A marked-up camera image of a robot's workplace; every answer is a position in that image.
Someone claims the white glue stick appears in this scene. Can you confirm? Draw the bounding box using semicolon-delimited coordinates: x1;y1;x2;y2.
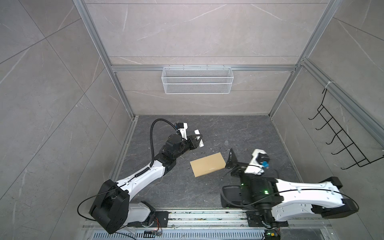
194;130;204;148

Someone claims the yellow kraft envelope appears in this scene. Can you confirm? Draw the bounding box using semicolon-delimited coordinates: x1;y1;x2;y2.
190;153;226;178

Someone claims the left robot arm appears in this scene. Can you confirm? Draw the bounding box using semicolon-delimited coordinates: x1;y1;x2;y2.
89;134;202;234

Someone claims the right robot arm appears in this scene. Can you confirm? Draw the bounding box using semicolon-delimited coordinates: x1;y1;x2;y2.
221;149;360;229

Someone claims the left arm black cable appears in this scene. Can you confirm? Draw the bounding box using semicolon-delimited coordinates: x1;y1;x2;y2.
77;118;178;223

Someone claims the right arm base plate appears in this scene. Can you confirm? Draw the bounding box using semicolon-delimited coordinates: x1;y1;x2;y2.
246;211;289;229

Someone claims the white wire mesh basket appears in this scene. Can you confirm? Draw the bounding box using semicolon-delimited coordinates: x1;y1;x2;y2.
162;67;234;95

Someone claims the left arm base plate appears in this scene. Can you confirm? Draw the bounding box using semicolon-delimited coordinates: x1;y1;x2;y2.
127;211;170;228

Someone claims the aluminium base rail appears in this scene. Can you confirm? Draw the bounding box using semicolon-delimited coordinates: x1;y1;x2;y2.
76;209;338;240

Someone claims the black wire hook rack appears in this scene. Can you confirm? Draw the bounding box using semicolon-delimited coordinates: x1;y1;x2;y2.
308;89;384;170

